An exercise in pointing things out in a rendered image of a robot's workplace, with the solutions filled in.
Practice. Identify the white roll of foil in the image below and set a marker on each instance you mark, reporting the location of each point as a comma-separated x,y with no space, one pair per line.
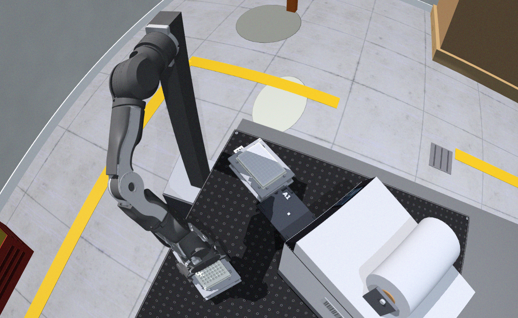
417,265

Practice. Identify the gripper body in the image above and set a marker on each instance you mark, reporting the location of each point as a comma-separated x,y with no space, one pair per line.
208,260

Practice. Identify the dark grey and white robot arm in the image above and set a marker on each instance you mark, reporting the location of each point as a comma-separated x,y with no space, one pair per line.
130,82

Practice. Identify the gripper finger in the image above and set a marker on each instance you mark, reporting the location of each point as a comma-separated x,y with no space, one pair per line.
221,251
185,272

